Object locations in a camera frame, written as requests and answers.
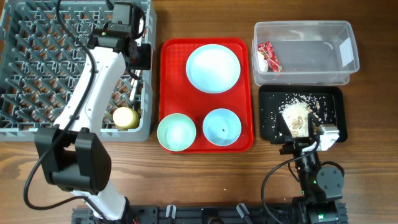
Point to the large light blue plate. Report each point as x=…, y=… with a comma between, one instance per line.
x=213, y=68

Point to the light blue small bowl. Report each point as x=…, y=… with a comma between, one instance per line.
x=222, y=127

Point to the grey dishwasher rack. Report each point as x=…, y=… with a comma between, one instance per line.
x=41, y=65

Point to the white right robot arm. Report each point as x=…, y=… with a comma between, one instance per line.
x=321, y=182

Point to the mint green bowl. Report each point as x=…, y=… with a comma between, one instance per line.
x=176, y=132

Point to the cream plastic spoon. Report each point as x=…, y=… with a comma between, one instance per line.
x=134, y=84

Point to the white tissue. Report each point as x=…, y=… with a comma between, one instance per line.
x=262, y=62

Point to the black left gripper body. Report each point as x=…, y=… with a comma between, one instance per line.
x=144, y=59

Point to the red plastic tray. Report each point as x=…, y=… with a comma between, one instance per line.
x=178, y=95

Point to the yellow plastic cup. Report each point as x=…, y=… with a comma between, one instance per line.
x=126, y=118

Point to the black food waste tray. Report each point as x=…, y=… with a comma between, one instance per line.
x=335, y=101

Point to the red strawberry cake wrapper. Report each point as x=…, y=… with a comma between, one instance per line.
x=267, y=50

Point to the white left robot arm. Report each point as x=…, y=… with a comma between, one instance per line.
x=70, y=153

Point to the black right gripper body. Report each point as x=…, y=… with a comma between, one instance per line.
x=296, y=145

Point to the rice and food scraps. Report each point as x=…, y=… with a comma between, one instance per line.
x=294, y=108

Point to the clear plastic waste bin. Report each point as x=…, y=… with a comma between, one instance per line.
x=310, y=52

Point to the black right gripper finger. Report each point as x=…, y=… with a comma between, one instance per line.
x=283, y=131
x=313, y=124

